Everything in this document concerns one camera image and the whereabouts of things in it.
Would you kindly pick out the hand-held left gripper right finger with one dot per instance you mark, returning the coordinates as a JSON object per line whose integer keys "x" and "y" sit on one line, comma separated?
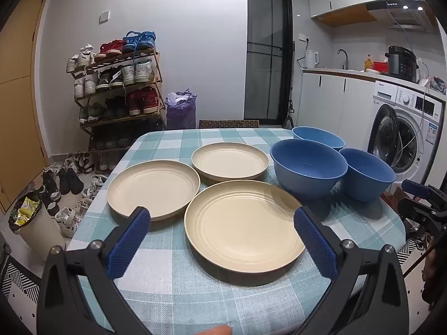
{"x": 314, "y": 247}

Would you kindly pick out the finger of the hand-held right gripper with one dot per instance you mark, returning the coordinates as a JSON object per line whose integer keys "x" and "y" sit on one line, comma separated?
{"x": 415, "y": 211}
{"x": 415, "y": 189}

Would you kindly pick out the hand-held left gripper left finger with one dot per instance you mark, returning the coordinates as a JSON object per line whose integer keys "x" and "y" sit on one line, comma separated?
{"x": 127, "y": 244}

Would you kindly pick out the blue bowl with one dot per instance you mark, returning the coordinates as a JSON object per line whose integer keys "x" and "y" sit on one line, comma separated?
{"x": 316, "y": 136}
{"x": 307, "y": 181}
{"x": 366, "y": 185}

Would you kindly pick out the beige round plate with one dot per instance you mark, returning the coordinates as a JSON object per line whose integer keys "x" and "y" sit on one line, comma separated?
{"x": 227, "y": 160}
{"x": 150, "y": 188}
{"x": 244, "y": 223}

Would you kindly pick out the teal white checked tablecloth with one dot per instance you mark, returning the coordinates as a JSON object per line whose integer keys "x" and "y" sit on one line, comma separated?
{"x": 174, "y": 286}

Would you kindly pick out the white washing machine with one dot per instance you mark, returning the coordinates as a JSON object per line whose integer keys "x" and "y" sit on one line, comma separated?
{"x": 415, "y": 104}

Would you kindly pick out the scattered pile of shoes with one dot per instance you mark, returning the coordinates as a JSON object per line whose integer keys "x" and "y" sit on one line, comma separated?
{"x": 70, "y": 181}

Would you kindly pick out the cream trash bin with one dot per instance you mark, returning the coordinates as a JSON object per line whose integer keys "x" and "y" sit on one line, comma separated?
{"x": 38, "y": 226}

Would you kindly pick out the yellow snack wrapper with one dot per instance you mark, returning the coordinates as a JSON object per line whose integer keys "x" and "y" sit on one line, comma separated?
{"x": 26, "y": 209}

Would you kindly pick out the black white patterned rug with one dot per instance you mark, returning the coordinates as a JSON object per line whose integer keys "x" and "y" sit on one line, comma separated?
{"x": 21, "y": 279}

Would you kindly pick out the black pressure cooker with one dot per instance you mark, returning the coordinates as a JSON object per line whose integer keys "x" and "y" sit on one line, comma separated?
{"x": 401, "y": 64}

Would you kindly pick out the wooden shoe rack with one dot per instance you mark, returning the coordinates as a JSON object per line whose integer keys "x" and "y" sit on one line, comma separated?
{"x": 122, "y": 118}

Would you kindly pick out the white base cabinets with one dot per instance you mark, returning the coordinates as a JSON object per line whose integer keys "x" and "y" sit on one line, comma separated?
{"x": 324, "y": 101}

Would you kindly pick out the red container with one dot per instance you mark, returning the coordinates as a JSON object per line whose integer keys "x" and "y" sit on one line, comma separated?
{"x": 380, "y": 66}

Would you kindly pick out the yellow bottle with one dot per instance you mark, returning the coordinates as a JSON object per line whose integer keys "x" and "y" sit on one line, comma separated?
{"x": 368, "y": 64}

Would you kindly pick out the purple plastic bag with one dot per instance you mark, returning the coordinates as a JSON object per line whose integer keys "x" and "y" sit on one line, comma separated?
{"x": 180, "y": 115}

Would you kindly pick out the curved metal faucet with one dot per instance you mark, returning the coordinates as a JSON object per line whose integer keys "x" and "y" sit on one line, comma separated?
{"x": 346, "y": 61}

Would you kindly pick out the brown patterned doormat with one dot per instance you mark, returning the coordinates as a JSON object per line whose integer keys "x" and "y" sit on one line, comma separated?
{"x": 227, "y": 124}

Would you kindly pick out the white electric kettle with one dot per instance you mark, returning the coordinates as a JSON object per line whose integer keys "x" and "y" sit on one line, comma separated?
{"x": 310, "y": 59}

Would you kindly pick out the shoe rack with shoes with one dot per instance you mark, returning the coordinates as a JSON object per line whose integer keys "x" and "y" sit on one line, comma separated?
{"x": 136, "y": 71}

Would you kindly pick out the steel range hood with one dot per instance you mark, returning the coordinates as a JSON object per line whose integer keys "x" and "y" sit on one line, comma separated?
{"x": 401, "y": 14}

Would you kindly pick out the black framed glass door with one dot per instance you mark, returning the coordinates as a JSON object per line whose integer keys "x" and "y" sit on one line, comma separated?
{"x": 262, "y": 76}

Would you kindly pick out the yellow wooden door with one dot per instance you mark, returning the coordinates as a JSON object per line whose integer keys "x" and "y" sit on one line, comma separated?
{"x": 17, "y": 94}

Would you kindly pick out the white wall socket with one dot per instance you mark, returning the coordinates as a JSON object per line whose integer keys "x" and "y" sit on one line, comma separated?
{"x": 304, "y": 37}

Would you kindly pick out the white wall switch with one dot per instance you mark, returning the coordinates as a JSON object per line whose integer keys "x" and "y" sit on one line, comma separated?
{"x": 104, "y": 16}

